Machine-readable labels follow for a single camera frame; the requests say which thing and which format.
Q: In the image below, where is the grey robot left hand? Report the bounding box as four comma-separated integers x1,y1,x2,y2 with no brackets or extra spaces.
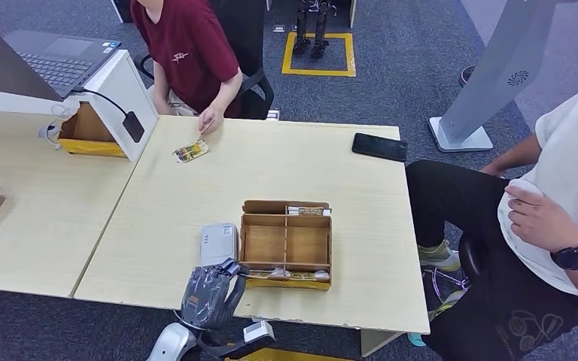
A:
180,257,251,331

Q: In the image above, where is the patterned room key card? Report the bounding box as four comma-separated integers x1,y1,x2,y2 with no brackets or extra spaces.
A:
287,206,333,217
246,266,291,280
288,270,331,281

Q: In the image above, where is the patterned ID card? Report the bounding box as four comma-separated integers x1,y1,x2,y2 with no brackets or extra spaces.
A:
172,138,211,165

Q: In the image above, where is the grey card reader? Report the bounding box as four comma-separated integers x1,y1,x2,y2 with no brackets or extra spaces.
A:
199,223,239,268

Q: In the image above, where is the customer person's left hand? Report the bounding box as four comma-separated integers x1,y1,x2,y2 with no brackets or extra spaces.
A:
197,102,226,135

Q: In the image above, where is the customer person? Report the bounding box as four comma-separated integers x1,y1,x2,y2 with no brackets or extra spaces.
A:
129,0,244,135

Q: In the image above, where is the operator person's left hand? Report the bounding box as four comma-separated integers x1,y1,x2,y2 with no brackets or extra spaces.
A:
506,185,578,253

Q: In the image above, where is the operator person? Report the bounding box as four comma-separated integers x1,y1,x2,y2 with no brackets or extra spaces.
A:
406,73,578,361

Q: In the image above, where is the brown divided organizer box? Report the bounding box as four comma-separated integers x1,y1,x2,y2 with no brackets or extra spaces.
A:
239,200,333,292

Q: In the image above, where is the yellow floor tape strip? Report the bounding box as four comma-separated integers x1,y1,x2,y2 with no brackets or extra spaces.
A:
224,344,352,361

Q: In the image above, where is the black laptop power adapter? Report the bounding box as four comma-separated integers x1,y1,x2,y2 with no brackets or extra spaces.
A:
71,86,146,144

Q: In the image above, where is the brown cardboard box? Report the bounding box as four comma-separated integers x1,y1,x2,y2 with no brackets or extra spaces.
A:
57,102,128,159

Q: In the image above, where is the white desktop riser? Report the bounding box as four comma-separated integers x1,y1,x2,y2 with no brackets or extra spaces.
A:
0,48,160,163

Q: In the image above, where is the black smartphone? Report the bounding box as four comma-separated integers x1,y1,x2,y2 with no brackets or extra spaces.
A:
351,132,409,163

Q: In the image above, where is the yellow floor tape square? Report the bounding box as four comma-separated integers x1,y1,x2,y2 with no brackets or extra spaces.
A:
281,32,357,79

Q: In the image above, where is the black operator chair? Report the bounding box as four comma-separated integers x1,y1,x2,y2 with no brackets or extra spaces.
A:
421,232,487,305

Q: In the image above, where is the black office chair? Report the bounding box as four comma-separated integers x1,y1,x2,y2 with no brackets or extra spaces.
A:
136,0,275,122

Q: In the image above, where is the small black humanoid robot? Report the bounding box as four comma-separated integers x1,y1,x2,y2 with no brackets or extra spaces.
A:
292,0,333,61

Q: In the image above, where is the dark grey laptop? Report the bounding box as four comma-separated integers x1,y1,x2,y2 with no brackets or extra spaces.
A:
0,5,123,102

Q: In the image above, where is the black cabinet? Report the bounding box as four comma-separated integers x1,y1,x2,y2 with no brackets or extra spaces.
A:
110,0,135,24

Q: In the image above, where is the grey kiosk stand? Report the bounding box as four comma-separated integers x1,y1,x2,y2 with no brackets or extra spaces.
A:
428,0,576,154

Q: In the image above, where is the black wristwatch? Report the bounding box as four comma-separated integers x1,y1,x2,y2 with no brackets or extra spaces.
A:
549,234,578,272

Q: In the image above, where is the white coiled cable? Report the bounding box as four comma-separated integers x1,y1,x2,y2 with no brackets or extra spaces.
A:
38,102,73,151

